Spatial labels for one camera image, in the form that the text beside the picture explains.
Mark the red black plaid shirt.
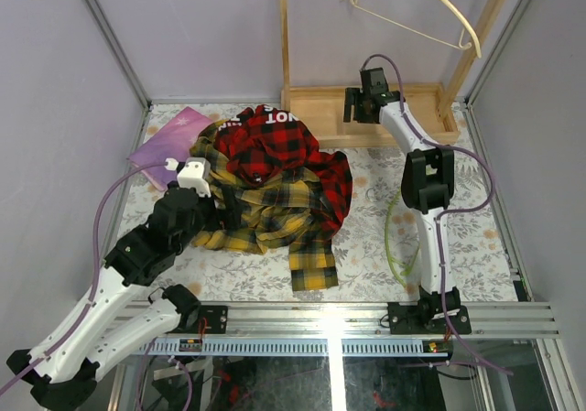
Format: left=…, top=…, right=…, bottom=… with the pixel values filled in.
left=213, top=104, right=353, bottom=238

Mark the purple folded cloth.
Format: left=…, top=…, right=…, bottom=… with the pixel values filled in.
left=128, top=107, right=213, bottom=168

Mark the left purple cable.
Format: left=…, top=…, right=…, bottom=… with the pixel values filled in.
left=0, top=162, right=170, bottom=394

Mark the aluminium mounting rail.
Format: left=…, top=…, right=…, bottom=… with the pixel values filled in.
left=68, top=298, right=559, bottom=357

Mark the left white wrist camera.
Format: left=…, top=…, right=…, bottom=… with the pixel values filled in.
left=165, top=157, right=212, bottom=198

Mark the yellow plaid shirt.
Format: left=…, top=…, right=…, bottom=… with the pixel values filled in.
left=190, top=121, right=339, bottom=291

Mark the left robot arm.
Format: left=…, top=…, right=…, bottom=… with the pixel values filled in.
left=6, top=183, right=228, bottom=410

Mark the cream clothes hanger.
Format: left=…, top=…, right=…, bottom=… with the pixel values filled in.
left=342, top=0, right=483, bottom=58

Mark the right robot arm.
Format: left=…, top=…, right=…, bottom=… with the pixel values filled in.
left=343, top=68, right=472, bottom=334

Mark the wooden clothes rack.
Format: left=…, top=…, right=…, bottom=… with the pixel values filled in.
left=279, top=0, right=505, bottom=148

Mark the green clothes hanger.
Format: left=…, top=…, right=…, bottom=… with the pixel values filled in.
left=384, top=191, right=420, bottom=295

